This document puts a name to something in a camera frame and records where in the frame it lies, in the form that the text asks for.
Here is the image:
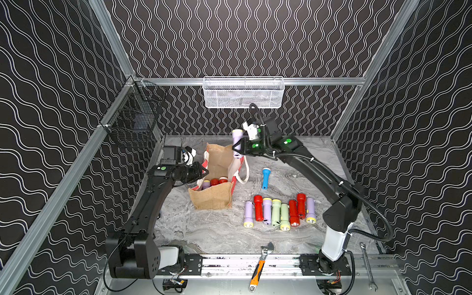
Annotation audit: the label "red flashlight front lower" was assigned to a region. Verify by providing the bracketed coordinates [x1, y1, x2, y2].
[288, 200, 300, 227]

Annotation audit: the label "red flashlight row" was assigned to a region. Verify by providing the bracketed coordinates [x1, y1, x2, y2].
[253, 195, 264, 222]
[210, 178, 219, 186]

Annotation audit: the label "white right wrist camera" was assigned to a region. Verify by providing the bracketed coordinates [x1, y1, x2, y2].
[242, 122, 260, 141]

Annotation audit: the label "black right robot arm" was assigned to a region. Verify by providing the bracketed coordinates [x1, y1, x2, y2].
[232, 118, 393, 275]

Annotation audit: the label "orange handled adjustable wrench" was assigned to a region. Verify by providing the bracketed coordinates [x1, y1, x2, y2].
[248, 242, 275, 293]

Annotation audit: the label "light green flashlight left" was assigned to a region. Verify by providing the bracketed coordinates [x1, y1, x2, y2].
[271, 199, 281, 227]

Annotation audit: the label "light green flashlight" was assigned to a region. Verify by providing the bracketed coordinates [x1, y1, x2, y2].
[271, 199, 281, 227]
[280, 204, 291, 231]

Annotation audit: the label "silver combination wrench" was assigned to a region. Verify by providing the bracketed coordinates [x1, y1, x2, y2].
[359, 242, 378, 292]

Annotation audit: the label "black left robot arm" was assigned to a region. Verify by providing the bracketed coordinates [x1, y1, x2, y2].
[105, 146, 209, 279]

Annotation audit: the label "white wire mesh basket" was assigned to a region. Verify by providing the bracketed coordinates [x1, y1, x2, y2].
[202, 76, 285, 109]

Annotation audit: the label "jute tote bag red trim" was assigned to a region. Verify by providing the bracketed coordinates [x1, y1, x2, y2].
[188, 144, 250, 210]

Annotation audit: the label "lavender flashlight yellow head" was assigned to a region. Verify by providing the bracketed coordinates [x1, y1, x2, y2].
[243, 201, 254, 228]

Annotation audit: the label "lavender flashlight back row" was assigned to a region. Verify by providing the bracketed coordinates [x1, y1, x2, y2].
[232, 129, 243, 159]

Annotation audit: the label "blue flashlight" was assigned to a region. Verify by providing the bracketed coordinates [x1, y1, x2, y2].
[261, 167, 271, 190]

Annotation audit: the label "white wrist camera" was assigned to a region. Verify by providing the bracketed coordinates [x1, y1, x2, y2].
[242, 122, 260, 141]
[182, 146, 196, 165]

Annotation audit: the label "red flashlight back row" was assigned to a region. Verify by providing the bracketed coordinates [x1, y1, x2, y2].
[210, 178, 219, 186]

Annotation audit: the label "red flashlight front row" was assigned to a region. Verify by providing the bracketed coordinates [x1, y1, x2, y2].
[253, 195, 264, 222]

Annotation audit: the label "light green flashlight right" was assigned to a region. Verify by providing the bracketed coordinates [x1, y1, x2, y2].
[280, 204, 291, 231]

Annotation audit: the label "black wire mesh basket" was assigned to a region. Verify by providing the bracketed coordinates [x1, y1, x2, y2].
[104, 77, 168, 149]

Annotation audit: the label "red flashlight front upper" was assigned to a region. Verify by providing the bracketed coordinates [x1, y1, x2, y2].
[297, 193, 306, 220]

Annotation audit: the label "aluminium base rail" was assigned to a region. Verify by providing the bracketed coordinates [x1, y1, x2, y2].
[157, 254, 399, 280]

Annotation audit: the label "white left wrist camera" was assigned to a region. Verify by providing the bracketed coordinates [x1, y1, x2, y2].
[182, 146, 196, 165]

